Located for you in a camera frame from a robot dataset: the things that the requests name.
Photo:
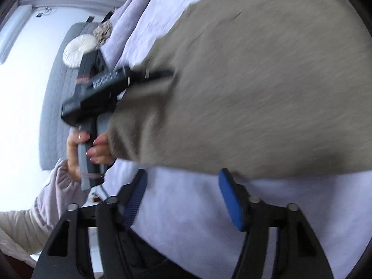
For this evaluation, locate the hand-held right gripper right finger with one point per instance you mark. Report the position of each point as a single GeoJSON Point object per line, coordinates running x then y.
{"type": "Point", "coordinates": [231, 200]}

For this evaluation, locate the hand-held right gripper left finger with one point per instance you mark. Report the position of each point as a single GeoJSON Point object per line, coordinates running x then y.
{"type": "Point", "coordinates": [135, 197]}

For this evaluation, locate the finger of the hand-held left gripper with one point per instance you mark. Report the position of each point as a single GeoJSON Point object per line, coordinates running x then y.
{"type": "Point", "coordinates": [157, 75]}

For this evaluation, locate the taupe knit sweater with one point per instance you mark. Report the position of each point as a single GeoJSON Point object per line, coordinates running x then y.
{"type": "Point", "coordinates": [247, 78]}

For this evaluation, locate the person's left hand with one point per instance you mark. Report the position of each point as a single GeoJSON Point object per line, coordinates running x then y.
{"type": "Point", "coordinates": [101, 151]}

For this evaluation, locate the grey quilted headboard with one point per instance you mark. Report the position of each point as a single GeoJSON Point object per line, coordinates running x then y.
{"type": "Point", "coordinates": [55, 93]}

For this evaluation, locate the lavender blanket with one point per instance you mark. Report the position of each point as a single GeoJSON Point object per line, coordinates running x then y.
{"type": "Point", "coordinates": [189, 223]}

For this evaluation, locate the white round pillow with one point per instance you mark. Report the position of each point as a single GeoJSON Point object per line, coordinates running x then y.
{"type": "Point", "coordinates": [78, 51]}

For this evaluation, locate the patterned beige cloth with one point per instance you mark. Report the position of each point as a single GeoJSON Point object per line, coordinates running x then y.
{"type": "Point", "coordinates": [103, 32]}

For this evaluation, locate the white air conditioner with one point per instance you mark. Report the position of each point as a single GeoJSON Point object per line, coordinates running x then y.
{"type": "Point", "coordinates": [14, 32]}

